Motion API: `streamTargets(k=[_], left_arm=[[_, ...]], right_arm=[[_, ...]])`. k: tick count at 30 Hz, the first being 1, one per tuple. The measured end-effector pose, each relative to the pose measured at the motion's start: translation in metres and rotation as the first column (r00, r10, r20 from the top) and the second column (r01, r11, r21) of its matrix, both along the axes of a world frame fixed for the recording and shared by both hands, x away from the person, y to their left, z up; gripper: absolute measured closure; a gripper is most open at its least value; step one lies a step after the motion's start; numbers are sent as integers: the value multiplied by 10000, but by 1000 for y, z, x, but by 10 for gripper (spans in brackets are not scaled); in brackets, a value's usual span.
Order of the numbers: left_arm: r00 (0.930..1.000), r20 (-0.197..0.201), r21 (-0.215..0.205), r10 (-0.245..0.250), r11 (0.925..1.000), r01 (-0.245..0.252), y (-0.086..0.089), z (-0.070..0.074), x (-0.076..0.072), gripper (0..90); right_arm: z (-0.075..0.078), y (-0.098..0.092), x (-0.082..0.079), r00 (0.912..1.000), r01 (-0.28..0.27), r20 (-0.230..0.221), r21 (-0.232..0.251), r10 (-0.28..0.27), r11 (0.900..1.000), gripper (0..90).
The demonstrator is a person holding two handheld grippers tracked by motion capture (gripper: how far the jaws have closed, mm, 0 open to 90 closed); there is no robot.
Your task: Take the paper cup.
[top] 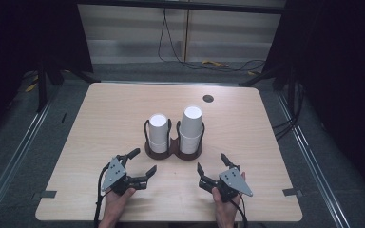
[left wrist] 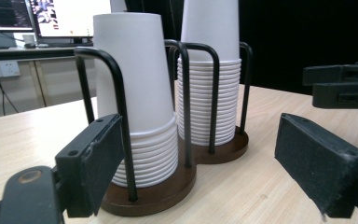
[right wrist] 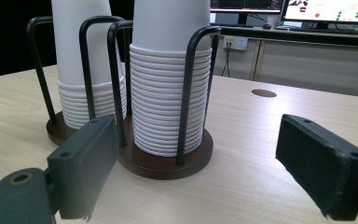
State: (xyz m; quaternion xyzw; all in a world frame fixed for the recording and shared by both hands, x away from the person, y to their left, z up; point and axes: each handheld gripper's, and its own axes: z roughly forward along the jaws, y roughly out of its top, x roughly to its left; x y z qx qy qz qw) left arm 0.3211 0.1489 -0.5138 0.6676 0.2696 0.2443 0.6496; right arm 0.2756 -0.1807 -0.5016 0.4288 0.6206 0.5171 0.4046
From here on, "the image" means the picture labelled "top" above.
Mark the black hanging cable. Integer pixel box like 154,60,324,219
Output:
157,8,267,72

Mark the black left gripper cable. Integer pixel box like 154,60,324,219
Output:
93,162,112,228

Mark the person's right hand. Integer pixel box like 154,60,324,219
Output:
211,186,242,222

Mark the yellow floor tape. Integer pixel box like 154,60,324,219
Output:
201,59,230,68

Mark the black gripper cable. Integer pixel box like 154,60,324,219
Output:
93,162,112,228
229,193,250,228

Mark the person's left hand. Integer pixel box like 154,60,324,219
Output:
103,187,137,221

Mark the black metal stand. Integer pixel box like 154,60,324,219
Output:
35,56,102,114

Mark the dark brown double cup holder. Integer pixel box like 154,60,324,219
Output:
144,118,205,162

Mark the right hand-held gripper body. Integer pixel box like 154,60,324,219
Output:
199,167,254,203

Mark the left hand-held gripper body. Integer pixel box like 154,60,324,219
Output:
101,155,148,196

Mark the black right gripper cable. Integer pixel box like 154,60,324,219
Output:
229,193,250,228

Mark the white paper cup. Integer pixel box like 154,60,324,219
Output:
148,113,169,144
179,105,203,139
148,139,169,154
179,129,202,155

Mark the grey tape strip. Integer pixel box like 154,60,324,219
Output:
282,187,302,197
40,190,58,200

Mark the metal floor rail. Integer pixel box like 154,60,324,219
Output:
275,90,352,228
0,101,53,220

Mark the black cable bundle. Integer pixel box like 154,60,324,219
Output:
271,82,306,141

